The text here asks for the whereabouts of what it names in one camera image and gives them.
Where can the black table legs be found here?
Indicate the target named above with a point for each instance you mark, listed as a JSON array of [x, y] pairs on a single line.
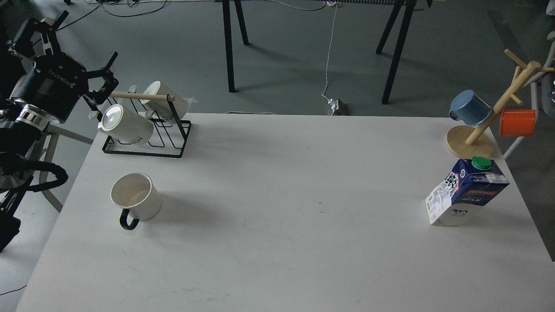
[[399, 46], [226, 13]]

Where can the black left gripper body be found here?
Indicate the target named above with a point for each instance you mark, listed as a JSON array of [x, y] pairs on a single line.
[[54, 86]]

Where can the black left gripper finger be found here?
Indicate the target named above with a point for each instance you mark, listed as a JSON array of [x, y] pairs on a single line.
[[97, 97], [47, 28]]

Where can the white mug black handle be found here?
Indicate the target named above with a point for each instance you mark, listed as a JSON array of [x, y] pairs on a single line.
[[138, 198]]

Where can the black table legs right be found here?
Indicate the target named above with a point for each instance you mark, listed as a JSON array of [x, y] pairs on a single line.
[[399, 46]]

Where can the white mug rear on rack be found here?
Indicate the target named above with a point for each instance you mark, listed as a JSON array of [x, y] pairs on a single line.
[[161, 107]]

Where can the wooden mug tree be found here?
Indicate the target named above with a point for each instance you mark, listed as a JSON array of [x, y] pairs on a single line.
[[468, 141]]

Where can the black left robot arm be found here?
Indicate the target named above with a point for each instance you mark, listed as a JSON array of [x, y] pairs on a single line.
[[23, 127]]

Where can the blue white milk carton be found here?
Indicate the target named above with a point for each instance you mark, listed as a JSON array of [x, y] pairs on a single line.
[[469, 186]]

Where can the white power adapter on floor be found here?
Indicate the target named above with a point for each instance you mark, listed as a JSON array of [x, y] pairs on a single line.
[[337, 107]]

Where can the blue mug on tree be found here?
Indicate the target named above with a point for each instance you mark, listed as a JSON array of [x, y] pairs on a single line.
[[470, 108]]

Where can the orange mug on tree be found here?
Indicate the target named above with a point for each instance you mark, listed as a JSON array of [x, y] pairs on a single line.
[[517, 123]]

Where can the white mug front on rack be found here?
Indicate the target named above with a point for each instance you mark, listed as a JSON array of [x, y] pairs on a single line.
[[125, 125]]

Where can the black table legs left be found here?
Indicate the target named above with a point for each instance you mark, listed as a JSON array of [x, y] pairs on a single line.
[[226, 13]]

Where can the white mug on rack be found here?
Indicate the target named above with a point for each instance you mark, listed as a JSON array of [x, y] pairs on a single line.
[[161, 107], [125, 125]]

